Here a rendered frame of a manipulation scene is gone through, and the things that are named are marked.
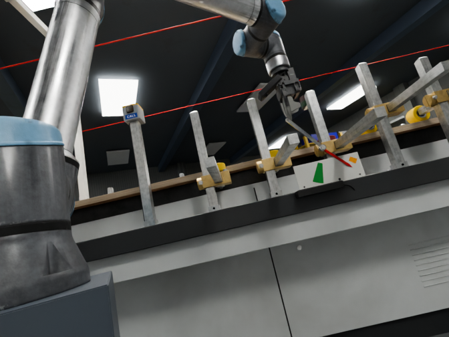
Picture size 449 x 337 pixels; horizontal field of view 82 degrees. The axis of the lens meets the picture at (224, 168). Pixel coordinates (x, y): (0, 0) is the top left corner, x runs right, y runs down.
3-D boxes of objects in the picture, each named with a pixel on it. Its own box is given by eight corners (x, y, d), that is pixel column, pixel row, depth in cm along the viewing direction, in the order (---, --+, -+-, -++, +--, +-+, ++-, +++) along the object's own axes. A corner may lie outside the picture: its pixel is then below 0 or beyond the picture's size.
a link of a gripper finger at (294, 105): (305, 114, 97) (297, 92, 99) (289, 118, 97) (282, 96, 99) (303, 118, 100) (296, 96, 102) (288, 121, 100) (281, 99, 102)
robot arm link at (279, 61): (266, 57, 101) (264, 71, 111) (270, 68, 100) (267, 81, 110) (289, 52, 101) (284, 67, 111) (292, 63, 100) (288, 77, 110)
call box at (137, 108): (139, 119, 109) (137, 102, 110) (123, 122, 109) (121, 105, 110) (145, 125, 115) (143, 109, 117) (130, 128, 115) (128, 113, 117)
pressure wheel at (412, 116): (419, 101, 123) (409, 113, 122) (433, 112, 121) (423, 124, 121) (411, 107, 129) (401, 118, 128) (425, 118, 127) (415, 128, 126)
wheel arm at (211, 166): (217, 168, 74) (214, 154, 75) (206, 170, 74) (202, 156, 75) (225, 188, 116) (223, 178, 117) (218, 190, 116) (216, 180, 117)
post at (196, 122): (221, 221, 100) (197, 109, 110) (212, 223, 100) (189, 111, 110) (222, 221, 103) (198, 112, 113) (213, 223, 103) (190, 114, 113)
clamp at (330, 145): (353, 147, 102) (349, 136, 103) (319, 155, 102) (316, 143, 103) (347, 151, 107) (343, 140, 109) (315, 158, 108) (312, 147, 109)
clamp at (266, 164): (292, 164, 101) (289, 152, 102) (259, 172, 101) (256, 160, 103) (289, 168, 107) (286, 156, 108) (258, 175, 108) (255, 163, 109)
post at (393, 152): (407, 167, 100) (365, 60, 110) (398, 169, 100) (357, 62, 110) (401, 169, 103) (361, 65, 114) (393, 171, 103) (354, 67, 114)
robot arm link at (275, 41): (252, 43, 110) (270, 45, 114) (259, 68, 107) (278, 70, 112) (264, 25, 102) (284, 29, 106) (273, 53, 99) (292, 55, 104)
